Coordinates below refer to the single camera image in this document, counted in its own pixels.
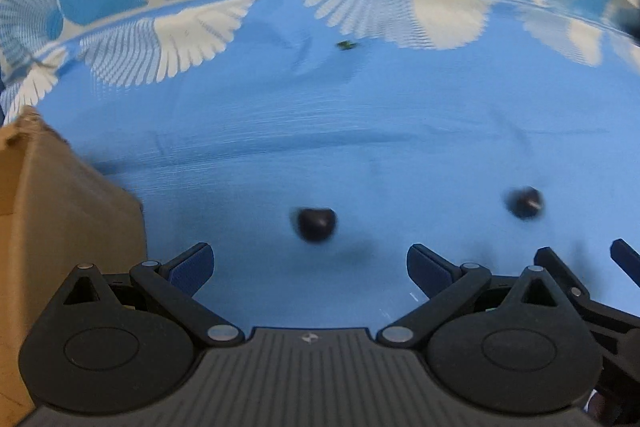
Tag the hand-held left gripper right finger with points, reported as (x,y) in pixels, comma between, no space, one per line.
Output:
(429,269)

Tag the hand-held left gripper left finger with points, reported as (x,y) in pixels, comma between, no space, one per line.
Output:
(192,268)

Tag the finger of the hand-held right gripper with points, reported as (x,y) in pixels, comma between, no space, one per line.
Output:
(627,257)
(575,284)

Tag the dark purple plum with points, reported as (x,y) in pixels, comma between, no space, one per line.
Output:
(523,202)
(315,224)

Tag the brown cardboard box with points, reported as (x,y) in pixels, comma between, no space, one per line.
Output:
(55,227)

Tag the small green leaf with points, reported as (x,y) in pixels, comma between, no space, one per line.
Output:
(346,44)

